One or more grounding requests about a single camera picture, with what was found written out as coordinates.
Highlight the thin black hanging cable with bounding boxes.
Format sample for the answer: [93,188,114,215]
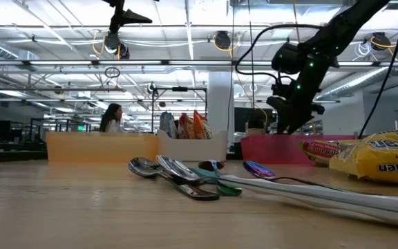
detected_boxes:
[231,0,236,133]

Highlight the person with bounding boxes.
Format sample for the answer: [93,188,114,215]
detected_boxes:
[98,102,126,134]

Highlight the pink plastic bin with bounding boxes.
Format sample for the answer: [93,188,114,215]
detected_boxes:
[240,133,357,166]

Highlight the silver spoon iridescent handle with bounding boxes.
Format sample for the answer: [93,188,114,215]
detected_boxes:
[155,154,398,231]

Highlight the black monitor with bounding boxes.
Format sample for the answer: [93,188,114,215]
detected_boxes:
[233,106,279,135]

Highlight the iridescent spoon green handle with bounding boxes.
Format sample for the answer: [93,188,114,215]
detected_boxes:
[198,159,243,197]

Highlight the teal plastic spoon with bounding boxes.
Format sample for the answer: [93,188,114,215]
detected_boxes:
[188,167,220,185]

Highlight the dark steel spoon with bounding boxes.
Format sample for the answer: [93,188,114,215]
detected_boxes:
[128,156,221,201]

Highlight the red yellow ramen packet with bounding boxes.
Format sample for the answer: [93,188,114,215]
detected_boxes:
[178,113,195,140]

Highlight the white plastic bin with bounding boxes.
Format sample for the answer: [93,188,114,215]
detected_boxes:
[157,129,230,163]

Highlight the red ramen packet green edge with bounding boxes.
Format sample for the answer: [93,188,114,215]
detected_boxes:
[298,139,359,167]

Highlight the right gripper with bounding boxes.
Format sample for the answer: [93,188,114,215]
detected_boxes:
[267,65,328,135]

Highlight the orange plastic bin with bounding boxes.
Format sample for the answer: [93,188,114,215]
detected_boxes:
[46,131,161,163]

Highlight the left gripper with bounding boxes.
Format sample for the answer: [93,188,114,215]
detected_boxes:
[102,0,153,35]

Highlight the black coiled cable ring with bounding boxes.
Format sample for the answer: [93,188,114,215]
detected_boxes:
[104,66,122,80]

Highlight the blue white ramen packet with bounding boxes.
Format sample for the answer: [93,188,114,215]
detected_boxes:
[159,111,178,139]

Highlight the black ceiling cable reel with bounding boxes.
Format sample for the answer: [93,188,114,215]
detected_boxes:
[370,30,392,52]
[103,30,131,60]
[213,30,233,50]

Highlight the white square column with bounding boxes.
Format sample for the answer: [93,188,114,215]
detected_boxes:
[207,71,235,136]

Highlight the purple spoon gold handle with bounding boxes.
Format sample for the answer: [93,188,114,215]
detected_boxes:
[243,160,324,187]

